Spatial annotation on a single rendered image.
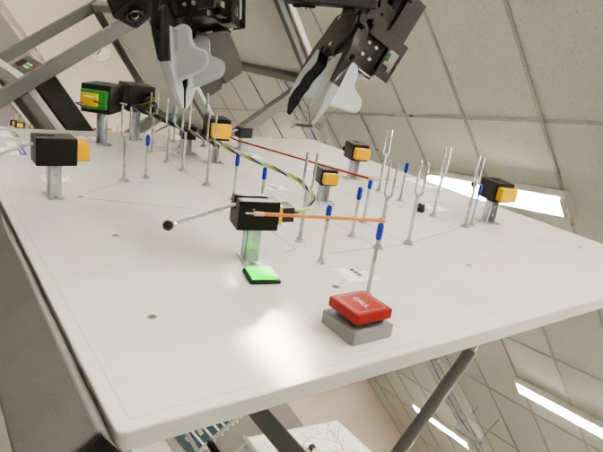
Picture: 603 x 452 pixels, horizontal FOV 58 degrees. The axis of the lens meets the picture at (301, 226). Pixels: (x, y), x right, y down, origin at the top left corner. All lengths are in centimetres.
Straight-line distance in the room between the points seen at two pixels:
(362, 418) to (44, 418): 1153
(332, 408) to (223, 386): 1087
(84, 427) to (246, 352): 17
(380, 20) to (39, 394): 56
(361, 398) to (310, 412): 118
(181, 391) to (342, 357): 17
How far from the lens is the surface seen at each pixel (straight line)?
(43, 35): 214
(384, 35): 72
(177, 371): 51
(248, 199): 72
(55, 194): 98
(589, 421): 580
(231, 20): 68
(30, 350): 57
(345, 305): 59
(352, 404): 1160
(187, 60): 66
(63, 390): 50
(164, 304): 62
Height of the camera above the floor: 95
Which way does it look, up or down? 17 degrees up
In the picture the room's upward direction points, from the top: 51 degrees clockwise
